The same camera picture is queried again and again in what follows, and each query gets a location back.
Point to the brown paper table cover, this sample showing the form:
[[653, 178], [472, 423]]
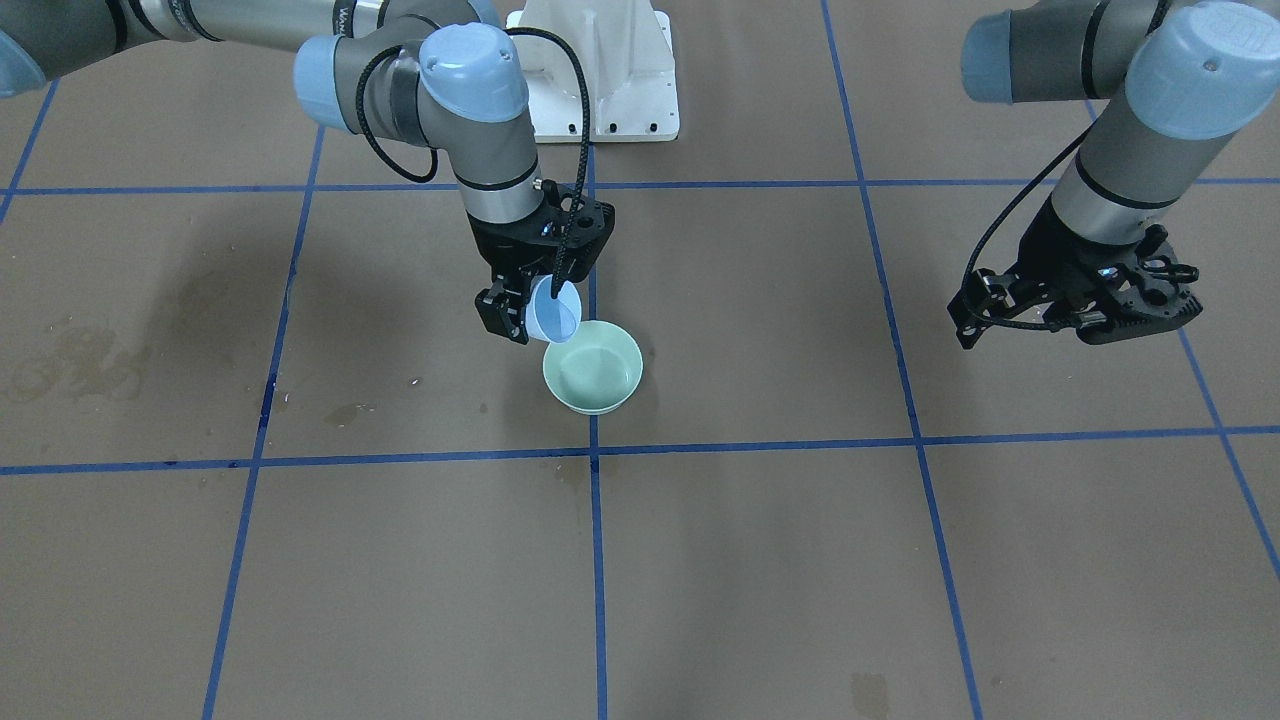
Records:
[[193, 270]]

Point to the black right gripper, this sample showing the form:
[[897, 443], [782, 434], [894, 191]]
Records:
[[499, 250]]

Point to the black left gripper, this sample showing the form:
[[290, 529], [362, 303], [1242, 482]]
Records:
[[1052, 256]]

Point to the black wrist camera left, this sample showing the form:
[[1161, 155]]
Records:
[[986, 299]]

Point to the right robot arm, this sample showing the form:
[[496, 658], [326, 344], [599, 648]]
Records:
[[440, 75]]

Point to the light blue plastic cup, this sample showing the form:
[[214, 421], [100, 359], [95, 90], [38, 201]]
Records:
[[554, 320]]

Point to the blue tape line crosswise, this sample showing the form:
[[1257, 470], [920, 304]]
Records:
[[598, 572]]

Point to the light green ceramic bowl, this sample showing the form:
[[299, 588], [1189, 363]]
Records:
[[596, 371]]

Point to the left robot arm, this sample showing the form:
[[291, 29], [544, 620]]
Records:
[[1180, 79]]

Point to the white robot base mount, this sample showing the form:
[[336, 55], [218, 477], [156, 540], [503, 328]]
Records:
[[627, 55]]

